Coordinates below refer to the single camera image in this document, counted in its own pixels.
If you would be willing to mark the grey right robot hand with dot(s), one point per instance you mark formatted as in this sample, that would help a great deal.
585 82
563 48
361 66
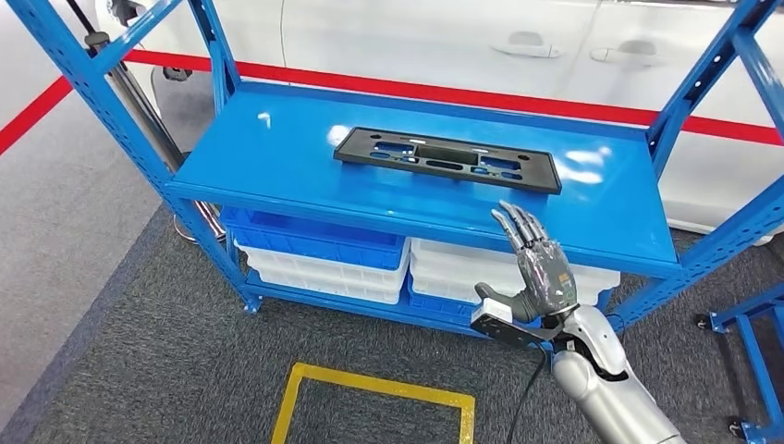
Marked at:
545 276

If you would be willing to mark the black plastic plate frame part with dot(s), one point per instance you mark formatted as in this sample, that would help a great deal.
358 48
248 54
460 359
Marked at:
352 150

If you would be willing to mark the blue metal shelf rack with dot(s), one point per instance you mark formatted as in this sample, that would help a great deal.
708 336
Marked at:
275 165

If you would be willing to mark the white plastic crate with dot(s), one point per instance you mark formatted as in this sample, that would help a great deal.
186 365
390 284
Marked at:
318 282
453 263

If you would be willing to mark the yellow floor tape square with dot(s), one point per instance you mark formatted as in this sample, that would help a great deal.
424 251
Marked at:
380 387

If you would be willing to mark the red barrier belt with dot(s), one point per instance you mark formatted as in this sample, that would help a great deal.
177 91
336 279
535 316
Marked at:
30 116
429 92

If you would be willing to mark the white car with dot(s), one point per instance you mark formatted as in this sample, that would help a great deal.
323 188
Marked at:
429 37

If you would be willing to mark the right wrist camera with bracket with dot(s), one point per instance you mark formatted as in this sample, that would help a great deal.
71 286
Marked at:
493 312

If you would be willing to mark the blue metal cart frame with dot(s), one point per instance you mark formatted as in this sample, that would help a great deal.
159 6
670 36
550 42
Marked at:
750 343

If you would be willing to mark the dark metal stanchion post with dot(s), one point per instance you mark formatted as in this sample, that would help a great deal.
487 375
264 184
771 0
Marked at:
156 132

